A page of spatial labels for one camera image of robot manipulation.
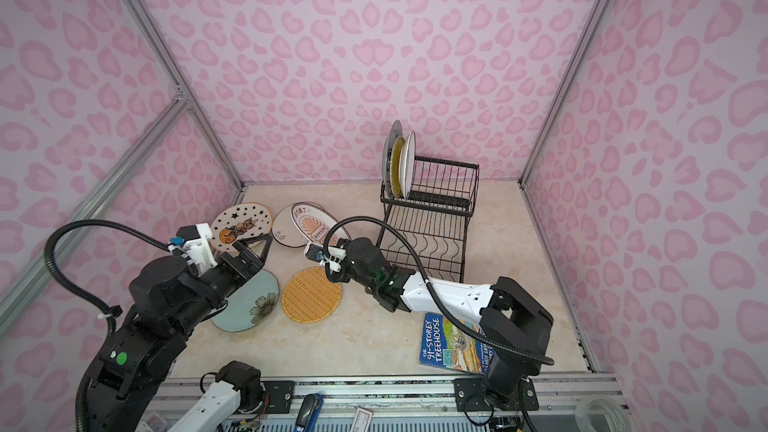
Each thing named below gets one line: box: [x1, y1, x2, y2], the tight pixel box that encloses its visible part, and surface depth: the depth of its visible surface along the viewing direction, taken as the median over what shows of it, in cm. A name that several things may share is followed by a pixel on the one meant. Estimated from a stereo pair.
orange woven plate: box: [282, 266, 343, 324], surface depth 91 cm
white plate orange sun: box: [290, 202, 352, 244], surface depth 85 cm
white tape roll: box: [575, 396, 631, 432], surface depth 70 cm
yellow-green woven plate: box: [390, 136, 406, 198], surface depth 81 cm
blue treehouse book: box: [419, 312, 497, 374], surface depth 80 cm
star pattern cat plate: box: [210, 202, 273, 253], surface depth 111 cm
